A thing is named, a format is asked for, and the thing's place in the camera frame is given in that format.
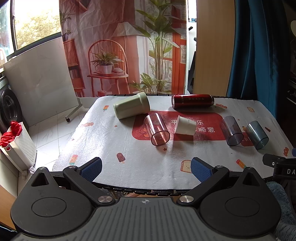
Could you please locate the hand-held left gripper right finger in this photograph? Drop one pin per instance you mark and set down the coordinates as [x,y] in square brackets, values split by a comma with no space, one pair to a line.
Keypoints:
[200,169]

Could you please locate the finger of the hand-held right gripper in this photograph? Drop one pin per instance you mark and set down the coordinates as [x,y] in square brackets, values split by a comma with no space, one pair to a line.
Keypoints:
[269,160]

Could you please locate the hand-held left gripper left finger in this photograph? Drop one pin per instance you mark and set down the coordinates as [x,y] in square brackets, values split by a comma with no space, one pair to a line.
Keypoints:
[92,170]

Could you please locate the blue transparent cup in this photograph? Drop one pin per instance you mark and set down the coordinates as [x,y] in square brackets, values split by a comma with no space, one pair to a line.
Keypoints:
[256,134]

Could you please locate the white cup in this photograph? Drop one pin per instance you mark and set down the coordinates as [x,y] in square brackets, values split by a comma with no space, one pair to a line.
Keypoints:
[185,126]

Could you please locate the purple transparent cup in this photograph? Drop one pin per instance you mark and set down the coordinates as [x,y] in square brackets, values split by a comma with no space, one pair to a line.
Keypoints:
[231,129]

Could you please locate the pink transparent cup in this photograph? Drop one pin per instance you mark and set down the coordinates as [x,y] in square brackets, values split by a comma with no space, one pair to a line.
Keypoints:
[156,128]

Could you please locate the green cup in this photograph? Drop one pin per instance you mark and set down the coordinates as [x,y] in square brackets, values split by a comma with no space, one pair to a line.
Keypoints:
[131,106]

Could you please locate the printed table mat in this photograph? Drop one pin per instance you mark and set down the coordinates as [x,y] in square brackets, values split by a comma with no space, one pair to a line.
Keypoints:
[108,143]

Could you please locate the blue towel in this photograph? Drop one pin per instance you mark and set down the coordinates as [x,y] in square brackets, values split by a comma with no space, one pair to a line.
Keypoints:
[285,208]

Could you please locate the red can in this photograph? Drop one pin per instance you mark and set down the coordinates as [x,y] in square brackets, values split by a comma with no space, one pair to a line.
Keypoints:
[193,101]

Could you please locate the white perforated basket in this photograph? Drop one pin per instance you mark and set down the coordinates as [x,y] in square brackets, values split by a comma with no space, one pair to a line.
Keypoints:
[19,150]

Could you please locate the red cloth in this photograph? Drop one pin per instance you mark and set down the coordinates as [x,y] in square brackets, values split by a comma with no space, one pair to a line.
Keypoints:
[9,135]

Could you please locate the washing machine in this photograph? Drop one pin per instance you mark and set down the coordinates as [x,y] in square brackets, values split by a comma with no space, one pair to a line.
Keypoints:
[10,106]

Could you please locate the white board on wheels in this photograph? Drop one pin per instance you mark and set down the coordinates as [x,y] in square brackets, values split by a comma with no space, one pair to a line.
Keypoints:
[39,81]

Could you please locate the blue curtain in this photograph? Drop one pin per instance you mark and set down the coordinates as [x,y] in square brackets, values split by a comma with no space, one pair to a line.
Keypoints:
[259,51]

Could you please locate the wooden panel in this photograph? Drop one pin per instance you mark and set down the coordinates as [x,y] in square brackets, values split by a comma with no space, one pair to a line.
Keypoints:
[212,46]

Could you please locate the printed backdrop cloth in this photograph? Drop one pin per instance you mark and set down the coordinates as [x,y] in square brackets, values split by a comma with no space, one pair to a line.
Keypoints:
[97,34]

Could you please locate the window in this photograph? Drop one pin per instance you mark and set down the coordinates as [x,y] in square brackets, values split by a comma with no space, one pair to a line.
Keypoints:
[27,20]

